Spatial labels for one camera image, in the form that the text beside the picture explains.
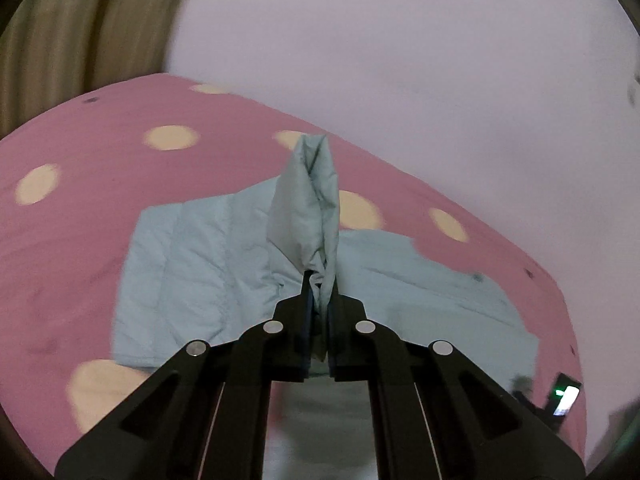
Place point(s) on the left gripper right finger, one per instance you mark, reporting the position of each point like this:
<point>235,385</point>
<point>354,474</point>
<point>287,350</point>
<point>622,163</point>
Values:
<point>435,414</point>

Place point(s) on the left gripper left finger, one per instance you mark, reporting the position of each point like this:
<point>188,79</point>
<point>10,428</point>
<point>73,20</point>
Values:
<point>204,413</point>

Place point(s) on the light teal puffer jacket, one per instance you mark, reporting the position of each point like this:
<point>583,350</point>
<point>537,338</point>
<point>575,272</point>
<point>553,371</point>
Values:
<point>211,268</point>

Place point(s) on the pink polka dot bedsheet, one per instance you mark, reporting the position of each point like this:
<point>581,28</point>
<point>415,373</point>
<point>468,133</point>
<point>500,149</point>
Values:
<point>75,179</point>

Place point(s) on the striped fabric headboard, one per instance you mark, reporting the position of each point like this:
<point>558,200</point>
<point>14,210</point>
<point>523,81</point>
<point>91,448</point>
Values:
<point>55,50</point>

